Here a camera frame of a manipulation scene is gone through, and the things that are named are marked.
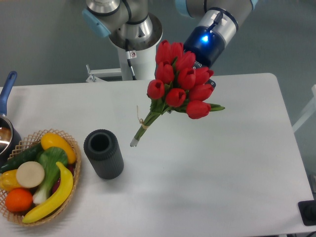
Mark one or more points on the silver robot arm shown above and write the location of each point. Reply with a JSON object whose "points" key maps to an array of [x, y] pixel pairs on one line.
{"points": [[135, 27]]}

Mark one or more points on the black device at edge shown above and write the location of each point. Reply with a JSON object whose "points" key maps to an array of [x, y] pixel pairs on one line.
{"points": [[308, 212]]}

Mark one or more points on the white frame at right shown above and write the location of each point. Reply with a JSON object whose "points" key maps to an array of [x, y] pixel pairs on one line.
{"points": [[307, 111]]}

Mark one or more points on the orange fruit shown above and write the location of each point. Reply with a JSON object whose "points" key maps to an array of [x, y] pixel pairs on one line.
{"points": [[19, 200]]}

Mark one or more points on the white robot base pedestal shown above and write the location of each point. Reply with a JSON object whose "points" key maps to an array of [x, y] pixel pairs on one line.
{"points": [[134, 65]]}

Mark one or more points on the beige round mushroom cap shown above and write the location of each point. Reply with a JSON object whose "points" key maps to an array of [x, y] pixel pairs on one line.
{"points": [[30, 174]]}

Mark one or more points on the yellow banana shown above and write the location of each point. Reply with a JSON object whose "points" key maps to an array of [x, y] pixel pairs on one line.
{"points": [[56, 200]]}

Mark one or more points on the dark grey ribbed vase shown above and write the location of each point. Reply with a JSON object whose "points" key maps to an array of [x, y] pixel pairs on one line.
{"points": [[102, 149]]}

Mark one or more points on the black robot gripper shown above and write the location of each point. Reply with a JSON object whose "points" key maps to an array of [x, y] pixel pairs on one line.
{"points": [[203, 74]]}

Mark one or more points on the green bok choy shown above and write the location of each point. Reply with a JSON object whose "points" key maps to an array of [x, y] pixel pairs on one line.
{"points": [[48, 159]]}

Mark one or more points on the woven wicker basket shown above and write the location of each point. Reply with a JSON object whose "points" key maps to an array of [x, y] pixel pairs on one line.
{"points": [[28, 142]]}

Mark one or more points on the blue handled saucepan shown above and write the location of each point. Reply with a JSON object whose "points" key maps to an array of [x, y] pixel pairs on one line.
{"points": [[9, 137]]}

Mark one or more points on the yellow squash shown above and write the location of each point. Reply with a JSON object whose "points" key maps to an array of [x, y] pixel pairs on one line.
{"points": [[49, 140]]}

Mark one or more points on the red tulip bouquet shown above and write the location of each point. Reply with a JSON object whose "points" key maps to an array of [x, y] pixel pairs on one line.
{"points": [[177, 86]]}

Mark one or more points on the green cucumber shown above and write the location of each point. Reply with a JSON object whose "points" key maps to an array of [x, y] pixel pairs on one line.
{"points": [[29, 154]]}

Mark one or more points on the yellow bell pepper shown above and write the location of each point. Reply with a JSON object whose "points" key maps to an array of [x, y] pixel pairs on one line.
{"points": [[8, 181]]}

